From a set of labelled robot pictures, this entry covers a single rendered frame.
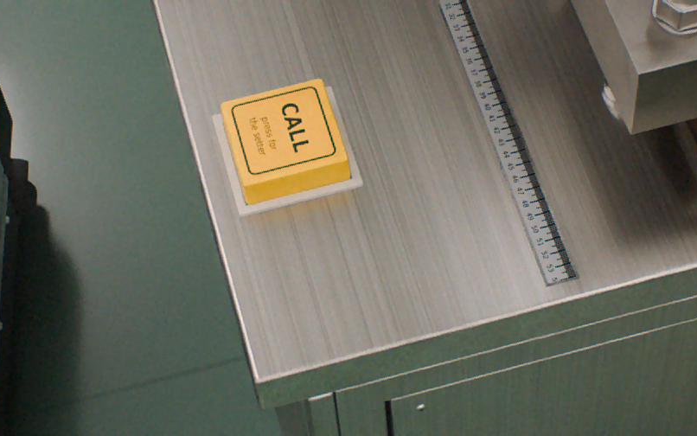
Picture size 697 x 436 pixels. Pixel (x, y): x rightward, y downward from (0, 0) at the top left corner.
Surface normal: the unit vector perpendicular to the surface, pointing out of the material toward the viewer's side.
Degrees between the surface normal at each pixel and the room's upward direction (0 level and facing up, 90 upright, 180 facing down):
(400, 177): 0
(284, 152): 0
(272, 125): 0
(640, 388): 90
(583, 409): 90
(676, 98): 90
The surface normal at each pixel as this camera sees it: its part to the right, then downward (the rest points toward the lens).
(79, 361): -0.07, -0.54
